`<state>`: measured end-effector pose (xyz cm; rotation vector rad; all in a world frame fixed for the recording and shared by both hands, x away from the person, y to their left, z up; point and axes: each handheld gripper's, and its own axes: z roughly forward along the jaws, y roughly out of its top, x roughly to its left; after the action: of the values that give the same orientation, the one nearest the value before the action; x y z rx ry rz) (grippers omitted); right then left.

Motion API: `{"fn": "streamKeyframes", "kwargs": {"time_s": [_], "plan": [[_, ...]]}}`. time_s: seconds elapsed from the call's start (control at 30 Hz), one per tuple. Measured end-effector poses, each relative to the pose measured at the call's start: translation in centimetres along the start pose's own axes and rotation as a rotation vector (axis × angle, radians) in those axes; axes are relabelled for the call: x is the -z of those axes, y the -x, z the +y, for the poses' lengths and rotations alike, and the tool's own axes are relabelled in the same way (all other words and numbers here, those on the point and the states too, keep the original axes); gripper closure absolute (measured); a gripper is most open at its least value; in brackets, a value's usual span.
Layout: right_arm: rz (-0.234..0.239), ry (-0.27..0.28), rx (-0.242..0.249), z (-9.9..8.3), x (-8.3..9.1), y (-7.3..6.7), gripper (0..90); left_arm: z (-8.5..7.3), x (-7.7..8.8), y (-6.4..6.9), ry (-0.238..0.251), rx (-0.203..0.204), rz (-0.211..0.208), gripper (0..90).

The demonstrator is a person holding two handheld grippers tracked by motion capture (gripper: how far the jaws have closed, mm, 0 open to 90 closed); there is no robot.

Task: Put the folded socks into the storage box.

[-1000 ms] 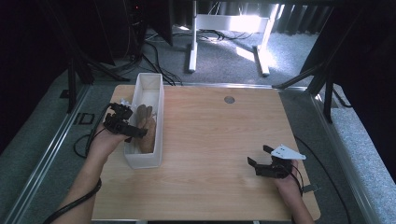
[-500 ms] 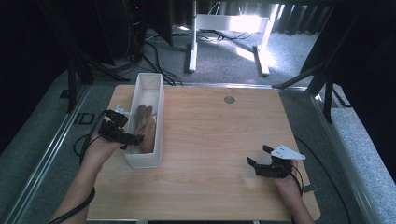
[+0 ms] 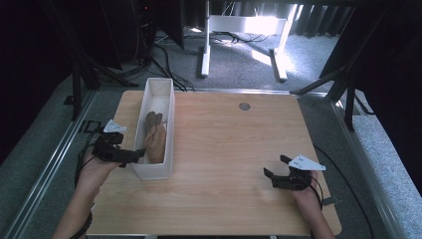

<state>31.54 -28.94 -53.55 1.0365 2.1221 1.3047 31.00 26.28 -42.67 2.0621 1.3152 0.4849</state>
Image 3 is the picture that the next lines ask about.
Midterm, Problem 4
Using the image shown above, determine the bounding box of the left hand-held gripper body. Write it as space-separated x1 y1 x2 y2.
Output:
92 119 134 165

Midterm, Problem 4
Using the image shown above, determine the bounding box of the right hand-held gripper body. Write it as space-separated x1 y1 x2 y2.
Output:
272 153 327 192

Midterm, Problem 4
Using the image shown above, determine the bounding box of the brown speckled sock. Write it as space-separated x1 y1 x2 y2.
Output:
143 122 168 164
145 111 164 131

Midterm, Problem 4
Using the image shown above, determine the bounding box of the white rectangular plastic bin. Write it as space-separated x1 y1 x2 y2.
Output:
132 77 176 181

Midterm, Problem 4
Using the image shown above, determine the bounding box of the person's right hand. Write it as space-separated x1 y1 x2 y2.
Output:
291 170 321 214

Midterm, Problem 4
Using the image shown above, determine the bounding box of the person's left hand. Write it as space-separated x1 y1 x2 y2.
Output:
77 148 120 192

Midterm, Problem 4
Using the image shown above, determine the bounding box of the grey tape strip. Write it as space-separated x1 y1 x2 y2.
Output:
321 195 342 207

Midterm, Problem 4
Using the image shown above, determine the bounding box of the black metal stand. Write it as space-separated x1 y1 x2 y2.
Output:
71 49 140 122
290 66 358 132

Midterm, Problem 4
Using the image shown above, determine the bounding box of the dark equipment with red light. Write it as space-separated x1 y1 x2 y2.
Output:
130 0 157 66

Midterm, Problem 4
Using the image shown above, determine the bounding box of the grey pleated curtain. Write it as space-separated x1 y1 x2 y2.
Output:
288 3 356 38

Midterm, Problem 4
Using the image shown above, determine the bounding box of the right hand-held gripper cable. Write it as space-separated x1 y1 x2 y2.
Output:
310 173 325 211

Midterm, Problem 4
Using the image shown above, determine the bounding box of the hand-held gripper cable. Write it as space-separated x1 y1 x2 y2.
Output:
310 173 325 211
74 126 105 187

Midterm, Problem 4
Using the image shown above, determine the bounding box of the left hand-held gripper cable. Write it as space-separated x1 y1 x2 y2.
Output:
74 126 105 187

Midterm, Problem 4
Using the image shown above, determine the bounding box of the black floor bracket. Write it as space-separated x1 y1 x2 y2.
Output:
79 119 102 134

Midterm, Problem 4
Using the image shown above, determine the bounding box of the long black floor cable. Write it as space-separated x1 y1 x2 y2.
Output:
313 143 376 239

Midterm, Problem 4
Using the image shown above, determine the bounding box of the aluminium floor rail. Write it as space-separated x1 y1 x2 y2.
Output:
192 87 328 98
2 91 98 239
331 99 401 239

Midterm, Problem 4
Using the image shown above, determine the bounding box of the bundle of black cables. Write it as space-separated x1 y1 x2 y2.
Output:
150 43 196 93

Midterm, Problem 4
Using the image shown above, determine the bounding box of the white metal table frame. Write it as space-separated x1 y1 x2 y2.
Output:
199 0 300 83

